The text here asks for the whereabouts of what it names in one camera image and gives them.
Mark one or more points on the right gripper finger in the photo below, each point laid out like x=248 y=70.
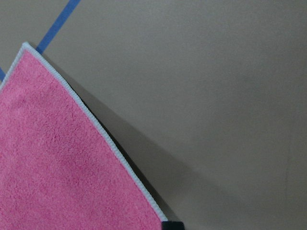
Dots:
x=172 y=225

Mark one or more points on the pink towel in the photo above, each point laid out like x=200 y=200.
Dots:
x=59 y=168

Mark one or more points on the blue tape line lengthwise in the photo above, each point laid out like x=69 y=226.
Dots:
x=57 y=25

